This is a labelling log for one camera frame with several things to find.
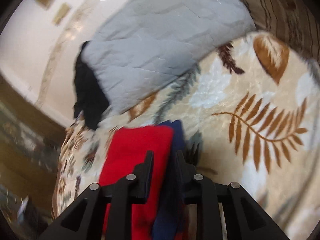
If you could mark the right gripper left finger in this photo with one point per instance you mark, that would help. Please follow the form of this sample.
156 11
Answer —
104 212

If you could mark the beige wall switches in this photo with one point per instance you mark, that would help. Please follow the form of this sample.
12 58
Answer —
61 13

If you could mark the black clothes pile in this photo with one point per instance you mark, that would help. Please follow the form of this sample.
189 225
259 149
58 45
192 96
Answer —
91 102

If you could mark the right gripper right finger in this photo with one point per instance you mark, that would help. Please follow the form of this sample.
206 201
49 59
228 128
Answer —
223 210

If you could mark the wooden glass door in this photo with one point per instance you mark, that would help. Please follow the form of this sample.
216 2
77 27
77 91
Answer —
30 147

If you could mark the grey quilted pillow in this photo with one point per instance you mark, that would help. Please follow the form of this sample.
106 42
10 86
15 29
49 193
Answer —
148 44

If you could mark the red and blue sweater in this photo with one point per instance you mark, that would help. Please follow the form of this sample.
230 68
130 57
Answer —
142 157

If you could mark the striped floral cushion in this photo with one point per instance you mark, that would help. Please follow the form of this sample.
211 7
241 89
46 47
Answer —
289 20

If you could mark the leaf pattern blanket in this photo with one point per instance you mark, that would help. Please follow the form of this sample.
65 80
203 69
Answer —
250 109

